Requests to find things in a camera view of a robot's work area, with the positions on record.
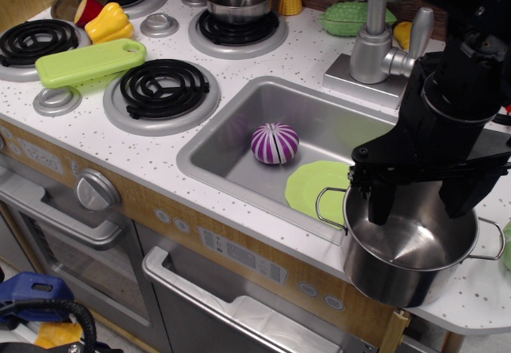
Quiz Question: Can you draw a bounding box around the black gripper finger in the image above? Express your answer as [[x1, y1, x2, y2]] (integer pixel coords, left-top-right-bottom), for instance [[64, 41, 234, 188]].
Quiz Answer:
[[361, 179, 397, 225], [438, 171, 501, 218]]

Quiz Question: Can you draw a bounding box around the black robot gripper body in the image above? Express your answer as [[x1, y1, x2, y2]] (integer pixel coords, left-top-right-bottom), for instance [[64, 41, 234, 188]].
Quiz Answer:
[[351, 51, 510, 192]]

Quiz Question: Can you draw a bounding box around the large steel two-handled pot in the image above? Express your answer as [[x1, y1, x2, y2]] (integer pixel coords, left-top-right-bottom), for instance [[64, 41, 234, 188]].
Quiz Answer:
[[339, 183, 484, 308]]

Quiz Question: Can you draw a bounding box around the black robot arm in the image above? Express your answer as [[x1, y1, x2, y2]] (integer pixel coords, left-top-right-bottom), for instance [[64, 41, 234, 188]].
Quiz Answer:
[[350, 0, 510, 225]]

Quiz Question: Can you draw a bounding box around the grey metal toy sink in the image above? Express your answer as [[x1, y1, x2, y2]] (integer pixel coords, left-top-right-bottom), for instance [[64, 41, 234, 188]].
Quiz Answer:
[[176, 77, 397, 243]]

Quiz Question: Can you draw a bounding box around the light green toy plate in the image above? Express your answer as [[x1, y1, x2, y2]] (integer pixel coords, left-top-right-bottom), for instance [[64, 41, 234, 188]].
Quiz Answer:
[[285, 161, 350, 229]]

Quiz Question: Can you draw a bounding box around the green toy at right edge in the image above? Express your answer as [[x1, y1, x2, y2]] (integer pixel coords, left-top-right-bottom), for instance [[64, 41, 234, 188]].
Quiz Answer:
[[501, 221, 511, 271]]

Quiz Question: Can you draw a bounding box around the silver toy faucet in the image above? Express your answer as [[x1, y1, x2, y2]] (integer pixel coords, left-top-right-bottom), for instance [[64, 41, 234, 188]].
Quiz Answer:
[[323, 0, 434, 109]]

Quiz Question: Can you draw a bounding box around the yellow toy banana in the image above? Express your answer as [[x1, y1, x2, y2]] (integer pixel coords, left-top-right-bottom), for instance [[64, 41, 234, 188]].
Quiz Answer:
[[393, 22, 413, 50]]

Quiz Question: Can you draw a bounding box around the purple white striped toy onion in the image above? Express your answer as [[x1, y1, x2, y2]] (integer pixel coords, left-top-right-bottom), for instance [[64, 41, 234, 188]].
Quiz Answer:
[[251, 123, 299, 165]]

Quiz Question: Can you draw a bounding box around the green toy bitter gourd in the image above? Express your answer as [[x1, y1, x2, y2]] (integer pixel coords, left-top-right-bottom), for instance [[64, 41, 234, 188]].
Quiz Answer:
[[317, 2, 397, 37]]

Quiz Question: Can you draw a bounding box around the yellow toy corn cob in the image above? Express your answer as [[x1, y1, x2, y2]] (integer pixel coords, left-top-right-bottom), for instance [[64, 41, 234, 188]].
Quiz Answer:
[[277, 0, 303, 16]]

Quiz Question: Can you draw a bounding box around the back right black burner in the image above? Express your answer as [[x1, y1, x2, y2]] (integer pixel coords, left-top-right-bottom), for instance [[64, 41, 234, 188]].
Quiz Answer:
[[188, 10, 288, 60]]

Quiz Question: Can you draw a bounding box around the grey toy dishwasher door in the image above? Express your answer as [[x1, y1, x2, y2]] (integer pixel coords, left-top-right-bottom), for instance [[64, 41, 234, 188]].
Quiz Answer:
[[137, 225, 380, 352]]

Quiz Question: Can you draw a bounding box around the front right black burner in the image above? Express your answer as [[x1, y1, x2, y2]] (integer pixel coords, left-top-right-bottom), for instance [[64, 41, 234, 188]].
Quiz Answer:
[[103, 59, 220, 137]]

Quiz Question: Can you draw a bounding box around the silver centre stove knob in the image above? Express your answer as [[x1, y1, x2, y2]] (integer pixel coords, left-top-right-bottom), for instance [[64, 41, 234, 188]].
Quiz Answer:
[[140, 13, 179, 38]]

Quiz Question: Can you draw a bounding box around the silver oven dial knob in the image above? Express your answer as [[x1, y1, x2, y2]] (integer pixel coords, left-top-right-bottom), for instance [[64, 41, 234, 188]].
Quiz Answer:
[[74, 169, 121, 212]]

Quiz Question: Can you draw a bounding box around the yellow toy bell pepper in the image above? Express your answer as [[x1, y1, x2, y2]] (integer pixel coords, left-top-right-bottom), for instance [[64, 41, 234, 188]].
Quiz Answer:
[[85, 2, 134, 45]]

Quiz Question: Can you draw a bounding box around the silver front stove knob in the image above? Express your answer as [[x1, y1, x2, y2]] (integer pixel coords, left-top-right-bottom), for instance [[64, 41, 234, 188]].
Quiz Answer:
[[33, 86, 81, 117]]

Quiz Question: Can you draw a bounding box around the grey toy oven door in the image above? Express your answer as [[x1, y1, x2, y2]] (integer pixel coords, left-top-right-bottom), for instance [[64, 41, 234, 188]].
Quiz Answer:
[[1, 156, 171, 352]]

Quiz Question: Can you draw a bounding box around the red toy apple half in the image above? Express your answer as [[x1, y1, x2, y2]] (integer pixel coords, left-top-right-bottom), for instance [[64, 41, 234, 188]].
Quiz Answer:
[[73, 0, 104, 27]]

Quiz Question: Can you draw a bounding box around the light green cutting board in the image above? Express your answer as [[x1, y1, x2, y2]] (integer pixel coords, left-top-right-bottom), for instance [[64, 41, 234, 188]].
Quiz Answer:
[[35, 38, 147, 89]]

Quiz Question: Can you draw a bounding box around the blue clamp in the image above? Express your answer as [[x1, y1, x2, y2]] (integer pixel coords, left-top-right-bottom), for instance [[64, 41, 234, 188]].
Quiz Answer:
[[1, 272, 75, 324]]

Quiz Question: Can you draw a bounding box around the front left black burner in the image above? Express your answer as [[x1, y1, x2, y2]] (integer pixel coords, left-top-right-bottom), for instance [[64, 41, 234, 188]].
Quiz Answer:
[[1, 19, 91, 82]]

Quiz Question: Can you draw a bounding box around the black cable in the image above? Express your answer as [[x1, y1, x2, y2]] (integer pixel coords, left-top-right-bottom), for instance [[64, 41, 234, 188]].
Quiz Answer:
[[0, 297, 98, 353]]

